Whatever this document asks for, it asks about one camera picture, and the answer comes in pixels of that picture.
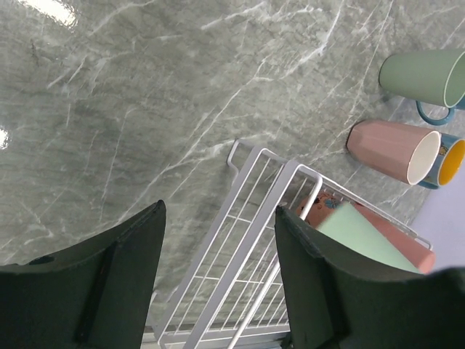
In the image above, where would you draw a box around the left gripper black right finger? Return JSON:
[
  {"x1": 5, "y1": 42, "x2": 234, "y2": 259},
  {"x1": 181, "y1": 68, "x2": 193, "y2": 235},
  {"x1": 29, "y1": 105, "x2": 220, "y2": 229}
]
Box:
[{"x1": 275, "y1": 206, "x2": 464, "y2": 348}]

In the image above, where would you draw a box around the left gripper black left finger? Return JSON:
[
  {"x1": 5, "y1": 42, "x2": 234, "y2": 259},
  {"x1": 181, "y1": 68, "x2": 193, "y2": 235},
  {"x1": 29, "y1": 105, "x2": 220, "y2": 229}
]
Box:
[{"x1": 1, "y1": 201, "x2": 166, "y2": 348}]

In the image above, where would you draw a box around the tall green plastic cup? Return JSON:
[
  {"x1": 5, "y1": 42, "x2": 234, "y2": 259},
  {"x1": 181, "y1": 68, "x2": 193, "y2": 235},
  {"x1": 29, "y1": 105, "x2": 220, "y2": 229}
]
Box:
[{"x1": 316, "y1": 201, "x2": 419, "y2": 273}]

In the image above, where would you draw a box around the tall pink plastic cup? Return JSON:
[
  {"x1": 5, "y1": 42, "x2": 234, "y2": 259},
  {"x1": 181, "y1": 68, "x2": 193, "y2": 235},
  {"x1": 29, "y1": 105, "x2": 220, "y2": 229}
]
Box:
[{"x1": 355, "y1": 204, "x2": 436, "y2": 273}]

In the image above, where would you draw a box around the pink mug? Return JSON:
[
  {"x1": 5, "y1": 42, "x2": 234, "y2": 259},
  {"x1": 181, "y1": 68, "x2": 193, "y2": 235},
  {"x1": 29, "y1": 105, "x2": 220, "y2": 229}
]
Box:
[{"x1": 347, "y1": 120, "x2": 441, "y2": 185}]

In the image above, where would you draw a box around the blue mug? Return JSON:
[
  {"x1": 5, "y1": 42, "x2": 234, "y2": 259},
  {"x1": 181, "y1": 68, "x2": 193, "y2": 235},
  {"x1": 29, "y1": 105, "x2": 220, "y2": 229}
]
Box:
[
  {"x1": 418, "y1": 133, "x2": 464, "y2": 190},
  {"x1": 416, "y1": 97, "x2": 464, "y2": 126}
]

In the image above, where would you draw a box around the orange floral mug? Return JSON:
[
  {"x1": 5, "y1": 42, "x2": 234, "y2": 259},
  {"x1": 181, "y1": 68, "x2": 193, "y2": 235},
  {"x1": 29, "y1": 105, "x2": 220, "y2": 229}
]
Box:
[{"x1": 304, "y1": 193, "x2": 341, "y2": 228}]

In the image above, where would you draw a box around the blue mug, white inside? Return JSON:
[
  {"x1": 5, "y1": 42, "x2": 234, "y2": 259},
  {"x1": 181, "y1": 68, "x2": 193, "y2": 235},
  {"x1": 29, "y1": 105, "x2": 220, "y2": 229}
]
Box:
[{"x1": 416, "y1": 97, "x2": 464, "y2": 126}]

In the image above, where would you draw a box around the short green plastic cup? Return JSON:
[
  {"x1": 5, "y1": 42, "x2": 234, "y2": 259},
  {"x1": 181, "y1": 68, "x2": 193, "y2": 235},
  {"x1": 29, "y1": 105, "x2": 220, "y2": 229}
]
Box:
[{"x1": 379, "y1": 48, "x2": 464, "y2": 108}]

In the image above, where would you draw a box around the white wire dish rack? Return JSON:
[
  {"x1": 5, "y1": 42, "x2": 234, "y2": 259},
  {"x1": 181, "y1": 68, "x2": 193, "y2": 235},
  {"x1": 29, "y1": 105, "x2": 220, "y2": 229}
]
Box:
[{"x1": 152, "y1": 137, "x2": 434, "y2": 349}]

